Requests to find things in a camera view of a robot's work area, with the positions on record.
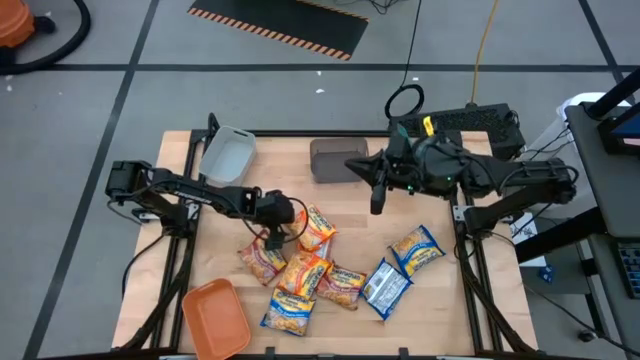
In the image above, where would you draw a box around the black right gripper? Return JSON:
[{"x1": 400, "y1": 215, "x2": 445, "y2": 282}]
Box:
[{"x1": 343, "y1": 134, "x2": 426, "y2": 216}]

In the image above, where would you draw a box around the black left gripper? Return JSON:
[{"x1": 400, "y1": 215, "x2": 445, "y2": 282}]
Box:
[{"x1": 252, "y1": 188, "x2": 297, "y2": 252}]

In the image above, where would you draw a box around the red roast beef ramen pack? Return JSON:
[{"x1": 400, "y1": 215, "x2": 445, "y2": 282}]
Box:
[
  {"x1": 237, "y1": 230, "x2": 289, "y2": 287},
  {"x1": 314, "y1": 263, "x2": 369, "y2": 311}
]

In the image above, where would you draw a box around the orange chicken ramen pack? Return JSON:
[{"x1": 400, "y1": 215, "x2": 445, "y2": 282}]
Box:
[
  {"x1": 276, "y1": 249, "x2": 332, "y2": 300},
  {"x1": 298, "y1": 237, "x2": 335, "y2": 261},
  {"x1": 289, "y1": 203, "x2": 338, "y2": 253}
]

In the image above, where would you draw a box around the blue ramen noodle pack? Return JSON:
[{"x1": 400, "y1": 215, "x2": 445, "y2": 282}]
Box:
[
  {"x1": 360, "y1": 257, "x2": 414, "y2": 321},
  {"x1": 259, "y1": 287, "x2": 317, "y2": 337},
  {"x1": 388, "y1": 224, "x2": 447, "y2": 279}
]

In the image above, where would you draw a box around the brown translucent plastic bin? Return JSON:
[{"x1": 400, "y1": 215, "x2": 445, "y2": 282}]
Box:
[{"x1": 308, "y1": 137, "x2": 370, "y2": 185}]

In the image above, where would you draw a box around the white plastic bin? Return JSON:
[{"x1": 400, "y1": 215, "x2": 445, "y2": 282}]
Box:
[{"x1": 198, "y1": 124, "x2": 258, "y2": 189}]

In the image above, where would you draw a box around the orange plastic tray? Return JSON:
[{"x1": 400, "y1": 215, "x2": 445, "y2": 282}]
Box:
[{"x1": 180, "y1": 278, "x2": 252, "y2": 360}]

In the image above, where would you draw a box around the white printed paper sheet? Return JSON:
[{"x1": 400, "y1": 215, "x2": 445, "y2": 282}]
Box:
[{"x1": 509, "y1": 212, "x2": 549, "y2": 269}]

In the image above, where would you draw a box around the black hazard striped floor mat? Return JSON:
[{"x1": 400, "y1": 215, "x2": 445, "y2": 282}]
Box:
[{"x1": 187, "y1": 0, "x2": 371, "y2": 62}]

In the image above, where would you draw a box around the white round waste bin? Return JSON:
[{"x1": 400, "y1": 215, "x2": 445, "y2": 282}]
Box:
[{"x1": 555, "y1": 91, "x2": 632, "y2": 126}]

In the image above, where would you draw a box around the dark grey desk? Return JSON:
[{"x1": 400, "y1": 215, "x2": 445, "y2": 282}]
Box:
[{"x1": 514, "y1": 67, "x2": 640, "y2": 351}]

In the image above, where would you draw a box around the black monitor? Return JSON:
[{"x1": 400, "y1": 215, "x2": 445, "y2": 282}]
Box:
[{"x1": 597, "y1": 102, "x2": 640, "y2": 156}]

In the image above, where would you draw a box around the black keyboard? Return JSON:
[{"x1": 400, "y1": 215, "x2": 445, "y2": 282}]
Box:
[{"x1": 617, "y1": 242, "x2": 640, "y2": 301}]

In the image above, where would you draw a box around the orange shop vacuum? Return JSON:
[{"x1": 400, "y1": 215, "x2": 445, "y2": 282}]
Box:
[{"x1": 0, "y1": 0, "x2": 36, "y2": 49}]

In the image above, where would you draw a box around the black hanging cable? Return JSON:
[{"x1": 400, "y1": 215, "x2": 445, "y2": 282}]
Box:
[{"x1": 383, "y1": 0, "x2": 426, "y2": 121}]

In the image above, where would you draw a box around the yellow hanging cable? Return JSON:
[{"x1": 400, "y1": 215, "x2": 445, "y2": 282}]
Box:
[{"x1": 469, "y1": 0, "x2": 501, "y2": 106}]

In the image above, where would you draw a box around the black vacuum hose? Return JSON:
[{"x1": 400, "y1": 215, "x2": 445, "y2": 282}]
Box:
[{"x1": 0, "y1": 0, "x2": 92, "y2": 76}]

